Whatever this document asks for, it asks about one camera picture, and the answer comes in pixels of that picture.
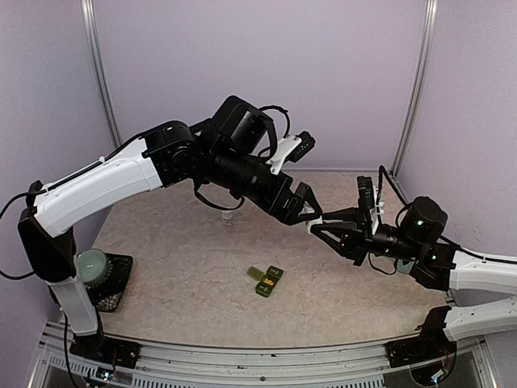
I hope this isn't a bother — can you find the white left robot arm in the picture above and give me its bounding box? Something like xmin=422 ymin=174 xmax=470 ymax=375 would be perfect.
xmin=18 ymin=96 xmax=322 ymax=360

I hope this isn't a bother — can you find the front aluminium rail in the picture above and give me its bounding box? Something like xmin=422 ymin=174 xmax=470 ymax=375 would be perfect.
xmin=32 ymin=323 xmax=497 ymax=387

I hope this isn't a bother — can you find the aluminium frame post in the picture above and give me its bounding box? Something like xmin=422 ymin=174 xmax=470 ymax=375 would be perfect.
xmin=391 ymin=0 xmax=439 ymax=179
xmin=80 ymin=0 xmax=123 ymax=152

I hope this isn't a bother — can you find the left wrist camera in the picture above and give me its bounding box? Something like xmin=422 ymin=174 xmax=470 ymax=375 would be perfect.
xmin=266 ymin=131 xmax=316 ymax=175

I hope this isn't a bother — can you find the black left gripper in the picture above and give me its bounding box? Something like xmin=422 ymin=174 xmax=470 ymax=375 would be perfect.
xmin=206 ymin=144 xmax=325 ymax=226

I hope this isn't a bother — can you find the green ceramic bowl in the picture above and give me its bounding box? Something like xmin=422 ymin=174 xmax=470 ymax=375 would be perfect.
xmin=74 ymin=249 xmax=108 ymax=285

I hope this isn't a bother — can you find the green pill organizer box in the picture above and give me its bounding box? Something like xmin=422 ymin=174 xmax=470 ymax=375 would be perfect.
xmin=246 ymin=266 xmax=284 ymax=297

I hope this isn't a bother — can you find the right aluminium frame post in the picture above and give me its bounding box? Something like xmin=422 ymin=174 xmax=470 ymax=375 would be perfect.
xmin=391 ymin=0 xmax=439 ymax=179

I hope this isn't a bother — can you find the left aluminium frame post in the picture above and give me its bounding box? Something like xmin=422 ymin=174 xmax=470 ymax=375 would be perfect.
xmin=80 ymin=0 xmax=123 ymax=152

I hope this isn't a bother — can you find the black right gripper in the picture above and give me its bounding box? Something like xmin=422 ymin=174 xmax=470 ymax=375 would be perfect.
xmin=311 ymin=207 xmax=422 ymax=268

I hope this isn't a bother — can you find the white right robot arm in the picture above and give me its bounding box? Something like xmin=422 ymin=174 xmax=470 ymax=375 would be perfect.
xmin=307 ymin=196 xmax=516 ymax=359

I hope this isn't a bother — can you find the black square tray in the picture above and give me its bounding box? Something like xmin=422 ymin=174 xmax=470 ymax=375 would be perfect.
xmin=82 ymin=252 xmax=133 ymax=313

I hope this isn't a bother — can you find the light blue mug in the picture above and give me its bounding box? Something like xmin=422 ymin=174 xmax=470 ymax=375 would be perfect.
xmin=394 ymin=259 xmax=415 ymax=275

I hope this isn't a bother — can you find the small white pill bottle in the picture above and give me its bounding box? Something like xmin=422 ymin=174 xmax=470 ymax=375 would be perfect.
xmin=222 ymin=211 xmax=233 ymax=226

